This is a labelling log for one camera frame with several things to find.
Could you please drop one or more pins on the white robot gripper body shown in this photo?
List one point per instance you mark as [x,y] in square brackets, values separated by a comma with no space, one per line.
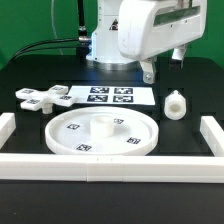
[149,27]

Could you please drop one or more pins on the white fence rail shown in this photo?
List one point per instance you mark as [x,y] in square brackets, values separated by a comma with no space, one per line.
[112,168]
[7,127]
[213,134]

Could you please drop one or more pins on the white round table top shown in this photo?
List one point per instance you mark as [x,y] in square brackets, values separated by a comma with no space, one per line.
[102,131]

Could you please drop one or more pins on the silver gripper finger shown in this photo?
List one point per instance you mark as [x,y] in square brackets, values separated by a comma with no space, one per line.
[149,70]
[177,59]

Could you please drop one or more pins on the white right fence rail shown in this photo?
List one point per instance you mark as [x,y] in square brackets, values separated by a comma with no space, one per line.
[213,134]

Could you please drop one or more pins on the white front fence rail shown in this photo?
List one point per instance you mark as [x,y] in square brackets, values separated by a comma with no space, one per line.
[112,168]

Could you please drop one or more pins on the white cross-shaped table base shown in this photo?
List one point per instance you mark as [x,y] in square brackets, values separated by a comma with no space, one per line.
[34,100]

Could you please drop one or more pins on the white left fence rail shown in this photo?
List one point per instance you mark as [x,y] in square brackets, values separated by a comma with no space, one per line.
[7,127]

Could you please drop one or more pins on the white sheet with markers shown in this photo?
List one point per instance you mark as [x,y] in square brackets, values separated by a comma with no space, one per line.
[113,95]

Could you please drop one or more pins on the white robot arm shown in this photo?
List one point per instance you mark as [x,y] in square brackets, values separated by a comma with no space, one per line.
[104,52]

